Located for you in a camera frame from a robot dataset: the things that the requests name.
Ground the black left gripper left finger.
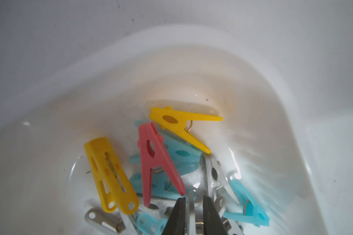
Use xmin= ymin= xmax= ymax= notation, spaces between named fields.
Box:
xmin=162 ymin=197 xmax=186 ymax=235

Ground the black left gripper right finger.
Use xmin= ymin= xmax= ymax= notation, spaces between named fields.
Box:
xmin=203 ymin=195 xmax=228 ymax=235

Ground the gray clothespin group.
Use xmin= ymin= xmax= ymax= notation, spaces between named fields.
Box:
xmin=213 ymin=195 xmax=245 ymax=235

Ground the teal clothespin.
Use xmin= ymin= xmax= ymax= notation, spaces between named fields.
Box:
xmin=129 ymin=162 xmax=199 ymax=200
xmin=129 ymin=120 xmax=202 ymax=164
xmin=136 ymin=213 xmax=168 ymax=235
xmin=223 ymin=179 xmax=270 ymax=227

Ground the yellow clothespin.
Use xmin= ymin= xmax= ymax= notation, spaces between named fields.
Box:
xmin=84 ymin=137 xmax=139 ymax=215
xmin=149 ymin=106 xmax=223 ymax=154

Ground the red clothespin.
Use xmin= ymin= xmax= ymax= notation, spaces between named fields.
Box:
xmin=138 ymin=122 xmax=186 ymax=207

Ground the white plastic storage box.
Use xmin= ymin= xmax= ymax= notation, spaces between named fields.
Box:
xmin=0 ymin=24 xmax=328 ymax=235

